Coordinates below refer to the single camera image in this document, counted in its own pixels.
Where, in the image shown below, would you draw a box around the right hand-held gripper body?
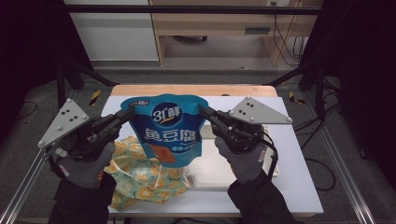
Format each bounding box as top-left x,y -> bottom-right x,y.
218,95 -> 294,155

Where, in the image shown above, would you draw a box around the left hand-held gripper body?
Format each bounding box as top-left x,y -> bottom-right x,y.
37,97 -> 106,162

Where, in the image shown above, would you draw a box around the white plastic tray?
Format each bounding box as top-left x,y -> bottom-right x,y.
182,123 -> 280,191

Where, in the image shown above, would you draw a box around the blue snack packet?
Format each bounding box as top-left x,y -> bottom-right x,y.
120,93 -> 210,169

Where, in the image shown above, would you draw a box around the green orange-print cloth bag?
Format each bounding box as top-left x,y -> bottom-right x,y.
104,134 -> 192,212

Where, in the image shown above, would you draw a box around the person's left hand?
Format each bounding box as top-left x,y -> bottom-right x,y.
50,140 -> 117,190

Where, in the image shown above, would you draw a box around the person's right hand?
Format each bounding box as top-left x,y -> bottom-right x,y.
213,136 -> 269,186

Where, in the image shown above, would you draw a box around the black metal stand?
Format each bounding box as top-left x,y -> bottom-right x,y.
266,60 -> 327,121
55,58 -> 121,110

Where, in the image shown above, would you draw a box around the wooden table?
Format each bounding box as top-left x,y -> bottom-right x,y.
110,84 -> 279,98

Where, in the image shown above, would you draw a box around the white tabletop board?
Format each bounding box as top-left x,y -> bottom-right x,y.
101,94 -> 325,217

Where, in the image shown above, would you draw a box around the white cabinet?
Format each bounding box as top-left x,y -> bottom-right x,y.
63,0 -> 160,63

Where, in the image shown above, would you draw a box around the black curtain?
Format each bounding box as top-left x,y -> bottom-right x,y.
0,0 -> 92,146
306,0 -> 396,190

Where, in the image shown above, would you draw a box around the light wooden desk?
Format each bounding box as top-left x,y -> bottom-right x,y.
148,0 -> 325,67

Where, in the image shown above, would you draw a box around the thin black floor cable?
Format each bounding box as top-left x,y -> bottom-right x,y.
18,100 -> 38,120

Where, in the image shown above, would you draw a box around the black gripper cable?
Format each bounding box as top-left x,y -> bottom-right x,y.
257,130 -> 279,180

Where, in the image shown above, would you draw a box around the black floor cable bundle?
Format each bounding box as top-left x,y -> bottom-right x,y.
293,77 -> 343,151

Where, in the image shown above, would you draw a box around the hanging black desk cables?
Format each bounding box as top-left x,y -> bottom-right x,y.
271,1 -> 308,67

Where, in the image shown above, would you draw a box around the aluminium floor rail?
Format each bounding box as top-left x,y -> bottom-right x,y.
0,89 -> 80,224
302,91 -> 376,224

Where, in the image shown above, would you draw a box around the black looped floor cable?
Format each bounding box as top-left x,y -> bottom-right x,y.
306,158 -> 337,192

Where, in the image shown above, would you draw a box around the black horizontal frame bar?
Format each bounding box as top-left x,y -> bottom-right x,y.
61,4 -> 323,16

